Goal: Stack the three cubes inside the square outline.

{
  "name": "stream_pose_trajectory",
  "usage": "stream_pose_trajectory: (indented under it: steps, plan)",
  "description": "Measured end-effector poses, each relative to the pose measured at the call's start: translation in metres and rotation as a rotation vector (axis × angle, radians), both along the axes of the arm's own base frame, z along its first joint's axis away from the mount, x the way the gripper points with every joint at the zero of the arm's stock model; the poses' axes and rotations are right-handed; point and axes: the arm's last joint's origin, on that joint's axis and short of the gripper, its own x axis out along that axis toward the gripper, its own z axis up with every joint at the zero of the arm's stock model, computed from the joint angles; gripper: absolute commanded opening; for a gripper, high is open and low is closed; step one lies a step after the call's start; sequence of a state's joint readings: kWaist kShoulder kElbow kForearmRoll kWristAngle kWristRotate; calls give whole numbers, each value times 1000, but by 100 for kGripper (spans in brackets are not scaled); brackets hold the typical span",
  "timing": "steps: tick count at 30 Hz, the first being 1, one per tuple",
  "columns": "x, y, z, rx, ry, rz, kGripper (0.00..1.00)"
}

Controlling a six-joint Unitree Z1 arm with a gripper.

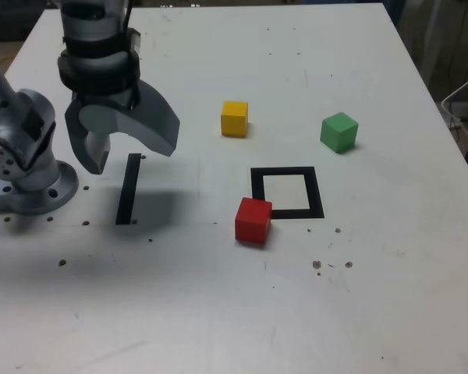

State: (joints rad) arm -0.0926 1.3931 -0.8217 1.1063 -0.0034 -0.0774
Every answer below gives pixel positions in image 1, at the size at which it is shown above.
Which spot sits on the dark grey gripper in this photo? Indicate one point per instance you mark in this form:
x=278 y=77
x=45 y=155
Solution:
x=105 y=99

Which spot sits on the yellow cube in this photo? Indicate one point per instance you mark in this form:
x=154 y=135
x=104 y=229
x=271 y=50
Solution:
x=234 y=121

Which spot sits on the red cube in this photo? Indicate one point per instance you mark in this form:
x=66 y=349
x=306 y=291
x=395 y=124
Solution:
x=253 y=222

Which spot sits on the green cube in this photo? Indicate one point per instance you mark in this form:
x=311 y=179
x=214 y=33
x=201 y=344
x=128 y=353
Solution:
x=338 y=132

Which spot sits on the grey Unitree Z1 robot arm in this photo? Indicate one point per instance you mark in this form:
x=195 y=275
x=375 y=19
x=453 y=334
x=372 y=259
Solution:
x=23 y=113

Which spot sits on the black tape square outline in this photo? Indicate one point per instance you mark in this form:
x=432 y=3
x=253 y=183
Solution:
x=316 y=191

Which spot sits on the black tape strip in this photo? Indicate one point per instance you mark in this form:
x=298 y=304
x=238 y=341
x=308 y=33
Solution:
x=128 y=191

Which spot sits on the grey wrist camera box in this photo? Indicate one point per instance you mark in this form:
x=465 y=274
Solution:
x=135 y=41

